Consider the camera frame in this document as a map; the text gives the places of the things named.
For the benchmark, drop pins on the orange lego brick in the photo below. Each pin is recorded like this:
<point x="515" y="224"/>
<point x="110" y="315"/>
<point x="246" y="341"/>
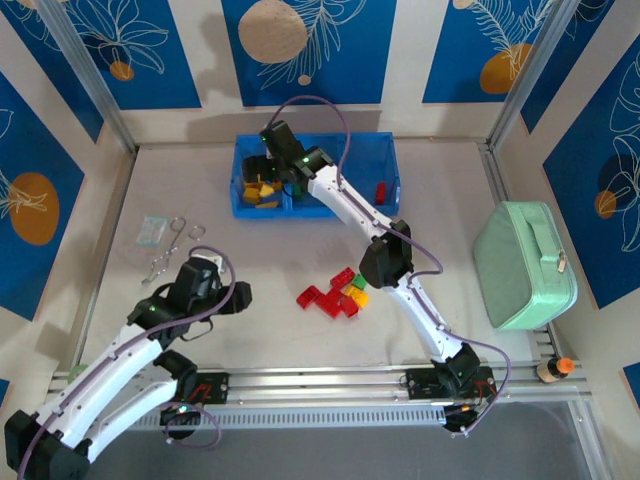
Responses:
<point x="249" y="193"/>
<point x="267" y="203"/>

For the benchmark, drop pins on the blue three-compartment plastic bin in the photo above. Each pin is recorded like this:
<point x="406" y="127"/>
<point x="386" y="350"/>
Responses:
<point x="360" y="165"/>

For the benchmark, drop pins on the red lego brick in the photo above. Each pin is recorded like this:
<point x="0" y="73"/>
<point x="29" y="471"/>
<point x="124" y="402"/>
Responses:
<point x="381" y="194"/>
<point x="343" y="278"/>
<point x="349" y="307"/>
<point x="327" y="303"/>
<point x="308" y="296"/>

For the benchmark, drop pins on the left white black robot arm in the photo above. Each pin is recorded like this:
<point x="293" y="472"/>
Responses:
<point x="100" y="380"/>

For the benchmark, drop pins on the silver metal carabiner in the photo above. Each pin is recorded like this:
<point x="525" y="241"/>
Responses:
<point x="196" y="233"/>

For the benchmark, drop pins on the small clear plastic bag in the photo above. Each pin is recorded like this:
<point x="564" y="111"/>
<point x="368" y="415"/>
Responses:
<point x="151" y="232"/>

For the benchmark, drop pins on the small green lego brick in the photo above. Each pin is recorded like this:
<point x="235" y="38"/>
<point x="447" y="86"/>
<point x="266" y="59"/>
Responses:
<point x="358" y="282"/>

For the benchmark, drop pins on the left black connector module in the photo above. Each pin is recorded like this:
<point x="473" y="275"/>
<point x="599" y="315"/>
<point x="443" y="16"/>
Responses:
<point x="182" y="419"/>

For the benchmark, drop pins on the black connector module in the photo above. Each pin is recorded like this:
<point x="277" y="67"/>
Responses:
<point x="462" y="419"/>
<point x="182" y="419"/>

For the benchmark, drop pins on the right black connector module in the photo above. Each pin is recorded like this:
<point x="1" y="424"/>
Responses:
<point x="462" y="419"/>

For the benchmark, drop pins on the mint green zip case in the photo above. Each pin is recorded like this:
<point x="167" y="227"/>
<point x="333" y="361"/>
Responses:
<point x="525" y="260"/>

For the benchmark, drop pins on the small bottle with orange cap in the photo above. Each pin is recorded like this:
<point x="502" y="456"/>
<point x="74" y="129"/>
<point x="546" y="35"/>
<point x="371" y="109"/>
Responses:
<point x="554" y="370"/>

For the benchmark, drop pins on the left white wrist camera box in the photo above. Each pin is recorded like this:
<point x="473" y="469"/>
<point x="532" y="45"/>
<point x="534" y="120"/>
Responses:
<point x="210" y="260"/>

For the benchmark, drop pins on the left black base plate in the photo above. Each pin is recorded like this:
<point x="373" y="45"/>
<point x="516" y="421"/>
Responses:
<point x="215" y="387"/>

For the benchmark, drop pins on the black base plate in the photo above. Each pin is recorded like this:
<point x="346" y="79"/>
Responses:
<point x="215" y="387"/>
<point x="425" y="385"/>

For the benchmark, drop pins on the blue leaf print wall panel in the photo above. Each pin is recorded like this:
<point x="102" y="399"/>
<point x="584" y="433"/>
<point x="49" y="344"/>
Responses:
<point x="360" y="60"/>
<point x="50" y="55"/>
<point x="450" y="75"/>
<point x="140" y="75"/>
<point x="590" y="225"/>
<point x="30" y="150"/>
<point x="560" y="65"/>
<point x="632" y="379"/>
<point x="4" y="392"/>

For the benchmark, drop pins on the aluminium rail frame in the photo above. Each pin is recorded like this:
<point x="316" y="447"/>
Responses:
<point x="325" y="380"/>

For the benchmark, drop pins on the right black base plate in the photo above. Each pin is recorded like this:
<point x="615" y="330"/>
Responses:
<point x="425" y="385"/>

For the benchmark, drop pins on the aluminium frame post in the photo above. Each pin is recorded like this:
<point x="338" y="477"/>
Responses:
<point x="80" y="50"/>
<point x="541" y="50"/>

